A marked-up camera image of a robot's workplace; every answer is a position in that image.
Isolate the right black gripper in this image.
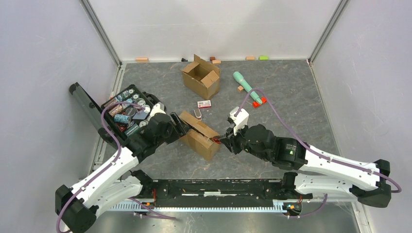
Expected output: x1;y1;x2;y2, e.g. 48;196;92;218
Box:
220;121;271;162

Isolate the brown cardboard express box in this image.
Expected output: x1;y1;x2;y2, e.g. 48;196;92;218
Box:
181;54;221;100

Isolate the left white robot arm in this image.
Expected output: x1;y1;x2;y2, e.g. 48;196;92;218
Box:
55;112;191;233

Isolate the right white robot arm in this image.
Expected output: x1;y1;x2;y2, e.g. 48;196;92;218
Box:
213;124;392;208

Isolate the small red white box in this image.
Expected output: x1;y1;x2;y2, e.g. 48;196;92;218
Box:
197;100;212;109

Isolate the small brown wooden cube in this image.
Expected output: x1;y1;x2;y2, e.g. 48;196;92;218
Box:
237;86;244;93

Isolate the black case with poker chips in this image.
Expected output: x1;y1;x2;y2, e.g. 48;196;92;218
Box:
69;83;172;156

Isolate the tan block far left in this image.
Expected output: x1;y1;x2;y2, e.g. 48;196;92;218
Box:
135;57;149;63

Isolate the green block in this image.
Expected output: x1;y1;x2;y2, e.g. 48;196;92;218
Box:
259;56;269;61

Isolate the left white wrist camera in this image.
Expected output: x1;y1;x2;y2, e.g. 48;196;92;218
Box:
144;102;166;121

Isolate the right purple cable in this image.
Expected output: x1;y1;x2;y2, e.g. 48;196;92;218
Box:
234;88;402;219

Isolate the purple cable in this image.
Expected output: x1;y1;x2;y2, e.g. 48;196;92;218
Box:
234;88;402;219
55;101;177;233

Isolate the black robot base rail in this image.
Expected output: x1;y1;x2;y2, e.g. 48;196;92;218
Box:
135;179;313;208

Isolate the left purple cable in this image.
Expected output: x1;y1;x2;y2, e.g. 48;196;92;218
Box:
55;101;177;233

